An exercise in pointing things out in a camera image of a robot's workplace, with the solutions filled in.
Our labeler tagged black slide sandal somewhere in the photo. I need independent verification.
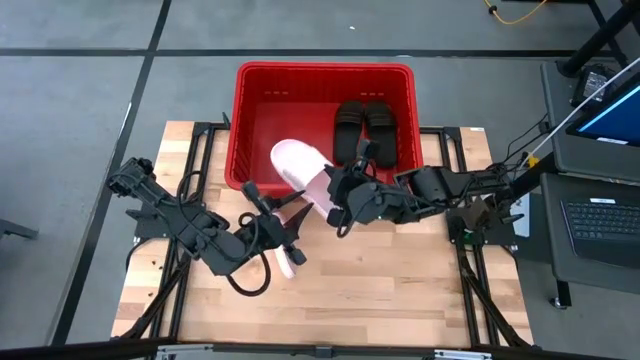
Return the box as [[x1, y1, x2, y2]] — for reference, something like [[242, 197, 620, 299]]
[[333, 99, 366, 167], [363, 101, 399, 169]]

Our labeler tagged blue-lit computer screen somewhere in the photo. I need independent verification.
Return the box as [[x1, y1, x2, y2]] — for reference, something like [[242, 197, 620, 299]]
[[565, 72, 640, 149]]

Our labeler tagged white cable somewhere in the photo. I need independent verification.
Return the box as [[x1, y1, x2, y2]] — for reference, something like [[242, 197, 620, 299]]
[[517, 54, 640, 169]]

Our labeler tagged red plastic bin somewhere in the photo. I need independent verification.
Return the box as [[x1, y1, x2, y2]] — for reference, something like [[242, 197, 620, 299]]
[[223, 60, 425, 206]]

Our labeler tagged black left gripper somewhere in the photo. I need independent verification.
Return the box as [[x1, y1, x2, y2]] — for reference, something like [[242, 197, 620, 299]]
[[234, 181, 315, 266]]

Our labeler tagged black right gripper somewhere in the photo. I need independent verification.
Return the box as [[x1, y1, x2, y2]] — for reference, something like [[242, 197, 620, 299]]
[[322, 164, 416, 227]]

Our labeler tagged black tripod stand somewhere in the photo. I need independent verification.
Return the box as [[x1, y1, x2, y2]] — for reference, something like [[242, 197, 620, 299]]
[[557, 0, 640, 79]]

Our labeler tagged gray laptop shelf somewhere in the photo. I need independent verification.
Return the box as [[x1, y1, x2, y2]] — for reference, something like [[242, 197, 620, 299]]
[[539, 172, 640, 286]]

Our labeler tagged black power adapter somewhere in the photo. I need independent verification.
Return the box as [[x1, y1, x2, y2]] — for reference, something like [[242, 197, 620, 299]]
[[572, 63, 619, 106]]

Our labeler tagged black laptop keyboard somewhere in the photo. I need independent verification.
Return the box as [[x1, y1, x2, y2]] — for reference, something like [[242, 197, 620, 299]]
[[559, 197, 640, 269]]

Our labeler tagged yellow cable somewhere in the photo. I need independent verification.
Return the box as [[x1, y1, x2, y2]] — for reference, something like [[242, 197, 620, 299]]
[[482, 0, 550, 26]]

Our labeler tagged white label plate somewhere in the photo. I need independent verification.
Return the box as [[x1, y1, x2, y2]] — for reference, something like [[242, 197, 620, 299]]
[[512, 192, 531, 239]]

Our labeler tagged black cart caster leg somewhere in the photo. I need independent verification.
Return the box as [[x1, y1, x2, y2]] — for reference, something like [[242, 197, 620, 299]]
[[548, 279, 572, 309]]

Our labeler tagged pink slide sandal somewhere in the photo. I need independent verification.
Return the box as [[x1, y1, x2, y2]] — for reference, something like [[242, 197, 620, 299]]
[[272, 212, 301, 280], [269, 138, 342, 221]]

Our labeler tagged gray furniture leg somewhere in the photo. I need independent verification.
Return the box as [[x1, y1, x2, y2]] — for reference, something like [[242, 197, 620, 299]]
[[0, 218, 40, 241]]

